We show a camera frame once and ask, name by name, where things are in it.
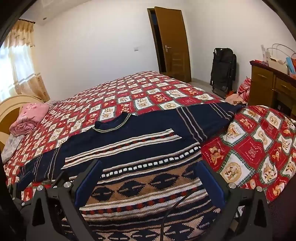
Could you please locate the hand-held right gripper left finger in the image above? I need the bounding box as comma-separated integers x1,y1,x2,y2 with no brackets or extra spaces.
25,159,103,241

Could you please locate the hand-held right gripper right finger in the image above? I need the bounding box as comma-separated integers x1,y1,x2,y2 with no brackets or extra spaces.
193,160,277,241

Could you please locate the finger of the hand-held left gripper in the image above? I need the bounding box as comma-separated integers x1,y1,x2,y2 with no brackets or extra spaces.
10,183,30,210

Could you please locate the navy patterned knit sweater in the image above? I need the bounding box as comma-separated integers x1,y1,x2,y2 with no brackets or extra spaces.
17,102,243,241

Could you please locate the grey patterned pillow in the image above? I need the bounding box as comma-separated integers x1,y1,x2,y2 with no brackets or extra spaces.
1,134,25,163

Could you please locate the dark maroon cloth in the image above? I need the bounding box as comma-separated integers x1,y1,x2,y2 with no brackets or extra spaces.
268,185,296,241

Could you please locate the folded pink cloth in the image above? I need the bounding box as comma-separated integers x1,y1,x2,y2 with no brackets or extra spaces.
9,103,52,137

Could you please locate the red checkered printed blanket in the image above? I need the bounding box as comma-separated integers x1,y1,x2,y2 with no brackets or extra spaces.
5,71,296,204

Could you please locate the cream wooden headboard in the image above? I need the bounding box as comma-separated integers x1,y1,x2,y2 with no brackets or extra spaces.
0,95,44,153

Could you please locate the brown wooden desk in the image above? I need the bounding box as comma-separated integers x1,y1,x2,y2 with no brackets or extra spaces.
248,60,296,116

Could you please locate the black folding chair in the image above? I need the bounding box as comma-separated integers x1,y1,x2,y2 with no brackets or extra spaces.
210,48,237,93

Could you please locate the white box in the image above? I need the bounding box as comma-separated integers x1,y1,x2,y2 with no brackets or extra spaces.
267,49,289,75

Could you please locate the brown wooden door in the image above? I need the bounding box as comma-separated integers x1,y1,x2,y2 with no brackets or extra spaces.
154,6,192,82

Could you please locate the beige patterned curtain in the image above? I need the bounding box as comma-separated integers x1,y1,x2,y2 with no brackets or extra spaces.
0,20,50,102

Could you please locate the black cable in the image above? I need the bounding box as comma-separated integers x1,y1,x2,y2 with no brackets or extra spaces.
159,185,201,241

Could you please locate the dark wooden door frame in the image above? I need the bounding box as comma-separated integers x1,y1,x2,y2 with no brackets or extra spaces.
147,8,167,75

